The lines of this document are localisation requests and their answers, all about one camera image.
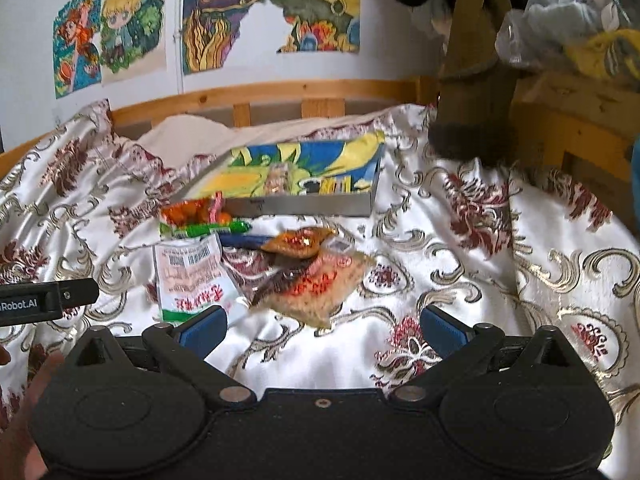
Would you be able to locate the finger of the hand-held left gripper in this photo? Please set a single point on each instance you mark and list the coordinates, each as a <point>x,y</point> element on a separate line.
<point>80,292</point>

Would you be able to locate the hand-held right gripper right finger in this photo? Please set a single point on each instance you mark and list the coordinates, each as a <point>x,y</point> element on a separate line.
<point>442,329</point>

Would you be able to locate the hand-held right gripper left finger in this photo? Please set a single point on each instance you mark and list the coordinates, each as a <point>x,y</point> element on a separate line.
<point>205,329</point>

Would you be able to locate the white barcode snack packet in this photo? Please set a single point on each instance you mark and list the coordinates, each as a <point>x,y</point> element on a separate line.
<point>190,280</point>

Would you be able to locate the blue stick snack packet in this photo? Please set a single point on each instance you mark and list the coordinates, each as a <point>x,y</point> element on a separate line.
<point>240,240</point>

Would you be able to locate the orange and green snack packet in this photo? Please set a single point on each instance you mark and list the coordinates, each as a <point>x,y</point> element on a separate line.
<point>190,215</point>

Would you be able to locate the grain snack packet red print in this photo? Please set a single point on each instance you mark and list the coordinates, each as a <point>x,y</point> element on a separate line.
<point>320,290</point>

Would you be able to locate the orange mesh snack packet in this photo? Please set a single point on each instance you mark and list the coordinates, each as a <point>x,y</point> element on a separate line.
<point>295,242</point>

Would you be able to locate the small clear snack packet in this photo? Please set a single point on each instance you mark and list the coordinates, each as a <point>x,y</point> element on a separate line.
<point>336,245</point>

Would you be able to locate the person's left hand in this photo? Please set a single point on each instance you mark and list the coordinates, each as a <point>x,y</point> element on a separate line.
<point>15,435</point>

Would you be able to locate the white floral printed blanket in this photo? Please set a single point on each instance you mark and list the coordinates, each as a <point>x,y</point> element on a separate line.
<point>450,270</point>

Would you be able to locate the colourful drawing paper liner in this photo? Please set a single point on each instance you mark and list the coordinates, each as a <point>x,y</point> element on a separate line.
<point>270,160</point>

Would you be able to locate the cream bed sheet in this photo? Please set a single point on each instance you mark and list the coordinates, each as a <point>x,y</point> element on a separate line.
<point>200,135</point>

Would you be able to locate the brown plush toy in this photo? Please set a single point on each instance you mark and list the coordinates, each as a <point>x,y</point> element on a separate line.
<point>470,100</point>

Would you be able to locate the clear plastic bag of toys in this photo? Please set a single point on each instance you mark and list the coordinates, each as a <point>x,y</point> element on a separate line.
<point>575,10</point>

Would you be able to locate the red-haired cartoon wall poster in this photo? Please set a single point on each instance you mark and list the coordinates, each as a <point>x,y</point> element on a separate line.
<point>75,45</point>

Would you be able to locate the wooden bed frame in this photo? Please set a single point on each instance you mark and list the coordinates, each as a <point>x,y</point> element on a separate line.
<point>280,92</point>

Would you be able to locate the green cartoon figure wall poster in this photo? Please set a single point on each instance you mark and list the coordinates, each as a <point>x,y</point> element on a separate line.
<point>130,25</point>

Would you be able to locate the white wall pipe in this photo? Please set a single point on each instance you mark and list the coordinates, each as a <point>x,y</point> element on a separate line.
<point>176,35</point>

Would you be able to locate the wavy yellow wall poster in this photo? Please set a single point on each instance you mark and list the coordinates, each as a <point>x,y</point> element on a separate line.
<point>215,25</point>

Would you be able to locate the colourful blobs wall poster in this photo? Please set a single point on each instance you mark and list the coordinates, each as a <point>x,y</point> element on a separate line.
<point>320,5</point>

